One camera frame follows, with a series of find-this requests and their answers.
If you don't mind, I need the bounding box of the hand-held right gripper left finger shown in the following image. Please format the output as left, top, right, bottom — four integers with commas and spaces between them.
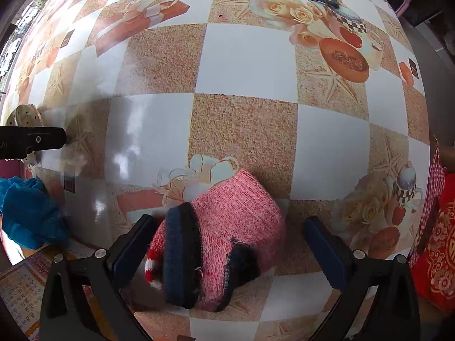
39, 215, 157, 341

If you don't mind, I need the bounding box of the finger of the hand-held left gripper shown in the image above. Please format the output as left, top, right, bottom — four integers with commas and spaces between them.
25, 126, 68, 151

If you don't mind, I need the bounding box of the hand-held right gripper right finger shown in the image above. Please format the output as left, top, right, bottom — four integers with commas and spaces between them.
304, 216, 422, 341

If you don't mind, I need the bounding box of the pink knitted sock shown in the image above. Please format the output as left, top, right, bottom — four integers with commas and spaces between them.
145, 169, 289, 314

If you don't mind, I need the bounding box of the white dotted cloth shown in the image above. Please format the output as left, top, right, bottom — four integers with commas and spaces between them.
6, 104, 44, 167

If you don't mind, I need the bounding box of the blue cloth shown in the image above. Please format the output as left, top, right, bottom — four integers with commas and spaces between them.
0, 177, 71, 250

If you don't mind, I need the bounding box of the pink patterned cardboard box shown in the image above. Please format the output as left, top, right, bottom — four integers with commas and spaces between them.
0, 251, 73, 341

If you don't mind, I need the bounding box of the red patterned cushion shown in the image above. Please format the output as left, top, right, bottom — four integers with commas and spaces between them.
409, 169, 455, 315

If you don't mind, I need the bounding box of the red checkered cloth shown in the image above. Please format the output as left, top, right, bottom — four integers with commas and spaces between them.
408, 136, 447, 268

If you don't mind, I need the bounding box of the checkered printed tablecloth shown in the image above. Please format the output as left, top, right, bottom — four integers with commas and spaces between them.
0, 0, 436, 341

